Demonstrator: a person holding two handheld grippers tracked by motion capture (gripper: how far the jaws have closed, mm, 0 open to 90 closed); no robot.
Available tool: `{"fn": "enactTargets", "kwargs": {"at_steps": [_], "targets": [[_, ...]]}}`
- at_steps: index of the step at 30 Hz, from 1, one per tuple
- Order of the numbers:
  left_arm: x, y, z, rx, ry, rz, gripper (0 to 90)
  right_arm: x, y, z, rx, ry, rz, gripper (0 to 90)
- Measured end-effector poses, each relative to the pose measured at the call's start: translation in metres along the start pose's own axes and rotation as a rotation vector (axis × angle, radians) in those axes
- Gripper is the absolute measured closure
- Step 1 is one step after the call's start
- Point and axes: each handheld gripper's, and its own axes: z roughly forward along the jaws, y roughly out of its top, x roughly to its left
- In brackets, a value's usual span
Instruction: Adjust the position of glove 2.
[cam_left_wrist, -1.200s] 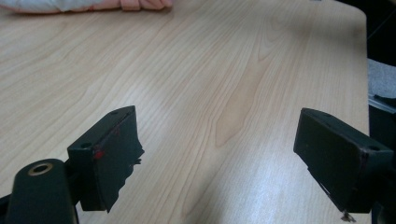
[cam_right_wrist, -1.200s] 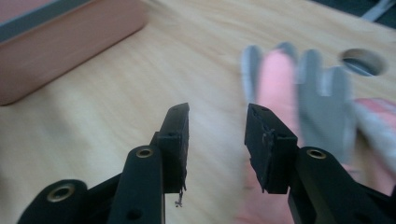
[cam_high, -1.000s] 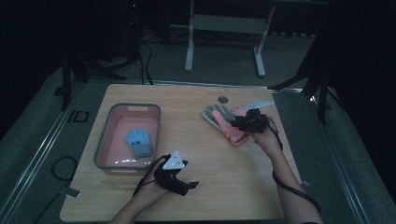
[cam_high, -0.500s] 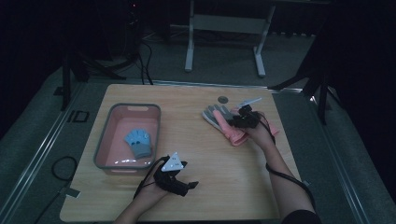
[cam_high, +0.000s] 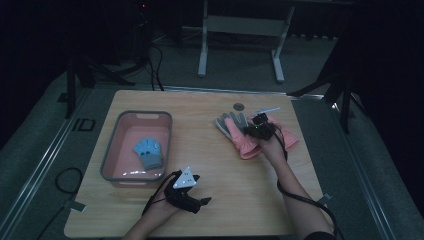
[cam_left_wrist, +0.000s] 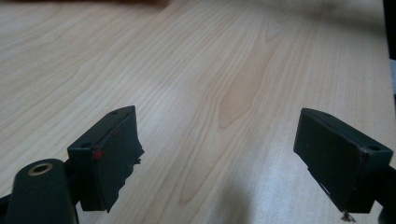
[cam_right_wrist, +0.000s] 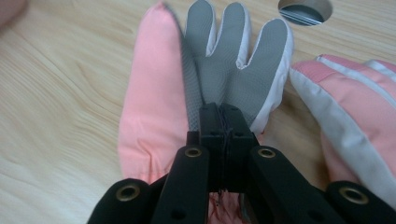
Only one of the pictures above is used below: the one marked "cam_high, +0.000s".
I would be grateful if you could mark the blue grey glove with dots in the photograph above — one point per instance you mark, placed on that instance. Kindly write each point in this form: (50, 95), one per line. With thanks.
(149, 153)

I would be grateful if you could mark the grey round table grommet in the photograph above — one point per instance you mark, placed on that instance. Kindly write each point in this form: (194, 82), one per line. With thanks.
(238, 107)

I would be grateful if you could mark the person's black sleeve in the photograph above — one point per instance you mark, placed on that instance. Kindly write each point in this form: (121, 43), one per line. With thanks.
(320, 236)

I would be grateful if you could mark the grey tape piece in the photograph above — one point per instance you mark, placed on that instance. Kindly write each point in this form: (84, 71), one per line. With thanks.
(77, 206)
(325, 199)

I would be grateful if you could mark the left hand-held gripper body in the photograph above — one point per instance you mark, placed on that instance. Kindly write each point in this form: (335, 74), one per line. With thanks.
(181, 196)

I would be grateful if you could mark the pink glove with grey palm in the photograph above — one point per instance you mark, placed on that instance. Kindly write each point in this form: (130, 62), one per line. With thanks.
(238, 138)

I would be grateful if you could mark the white desk frame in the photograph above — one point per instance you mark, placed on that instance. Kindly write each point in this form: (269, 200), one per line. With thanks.
(245, 26)

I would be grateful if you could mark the pink padded glove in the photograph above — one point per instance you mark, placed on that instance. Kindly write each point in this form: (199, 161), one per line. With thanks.
(288, 136)

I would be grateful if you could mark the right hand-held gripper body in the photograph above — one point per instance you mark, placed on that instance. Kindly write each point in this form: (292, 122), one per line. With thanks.
(263, 128)

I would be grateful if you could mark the black stand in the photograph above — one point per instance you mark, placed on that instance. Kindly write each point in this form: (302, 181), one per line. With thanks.
(338, 90)
(85, 75)

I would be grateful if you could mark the pink basin with grey rim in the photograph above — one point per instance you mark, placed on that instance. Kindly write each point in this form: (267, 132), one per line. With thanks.
(138, 148)

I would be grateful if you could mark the person's left hand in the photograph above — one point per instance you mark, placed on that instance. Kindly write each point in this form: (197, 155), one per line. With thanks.
(163, 209)

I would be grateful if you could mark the person's right hand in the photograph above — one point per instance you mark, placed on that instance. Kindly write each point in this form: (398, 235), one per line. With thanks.
(273, 150)

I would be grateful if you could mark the metal floor rail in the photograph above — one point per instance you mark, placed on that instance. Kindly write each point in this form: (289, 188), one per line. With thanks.
(233, 90)
(363, 173)
(43, 166)

